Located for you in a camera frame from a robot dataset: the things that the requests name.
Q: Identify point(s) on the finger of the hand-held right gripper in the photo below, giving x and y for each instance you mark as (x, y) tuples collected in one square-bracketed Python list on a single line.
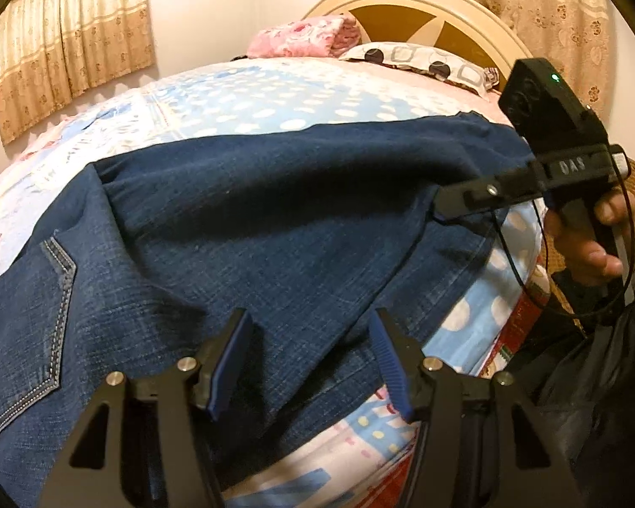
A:
[(487, 190)]

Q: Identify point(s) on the white patterned pillow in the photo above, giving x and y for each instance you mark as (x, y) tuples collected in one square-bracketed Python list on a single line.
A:
[(402, 58)]

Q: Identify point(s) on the person's right hand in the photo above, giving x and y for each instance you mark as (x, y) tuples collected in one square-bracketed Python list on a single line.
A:
[(587, 254)]

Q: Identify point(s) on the cream wooden headboard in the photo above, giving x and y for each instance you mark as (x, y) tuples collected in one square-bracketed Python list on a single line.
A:
[(455, 16)]

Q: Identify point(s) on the blue patterned bed blanket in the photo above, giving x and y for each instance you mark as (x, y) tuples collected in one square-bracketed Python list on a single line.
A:
[(217, 95)]

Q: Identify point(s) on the pink bed sheet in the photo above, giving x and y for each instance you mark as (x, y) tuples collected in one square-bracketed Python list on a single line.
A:
[(455, 96)]

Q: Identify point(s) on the beige floral curtain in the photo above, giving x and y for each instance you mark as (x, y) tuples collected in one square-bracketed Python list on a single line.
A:
[(69, 32), (550, 16)]

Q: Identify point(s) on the blue denim pants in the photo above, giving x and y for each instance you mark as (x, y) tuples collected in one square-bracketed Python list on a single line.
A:
[(243, 222)]

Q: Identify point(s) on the pink folded blanket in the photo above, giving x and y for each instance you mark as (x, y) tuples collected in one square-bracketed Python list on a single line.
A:
[(301, 37)]

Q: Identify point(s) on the person's dark clothing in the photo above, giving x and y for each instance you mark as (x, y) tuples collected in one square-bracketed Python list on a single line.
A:
[(587, 407)]

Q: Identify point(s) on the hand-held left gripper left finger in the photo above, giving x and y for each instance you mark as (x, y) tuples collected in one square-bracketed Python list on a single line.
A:
[(232, 368)]

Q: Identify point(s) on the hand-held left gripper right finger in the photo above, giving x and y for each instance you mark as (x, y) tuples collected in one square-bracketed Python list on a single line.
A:
[(390, 368)]

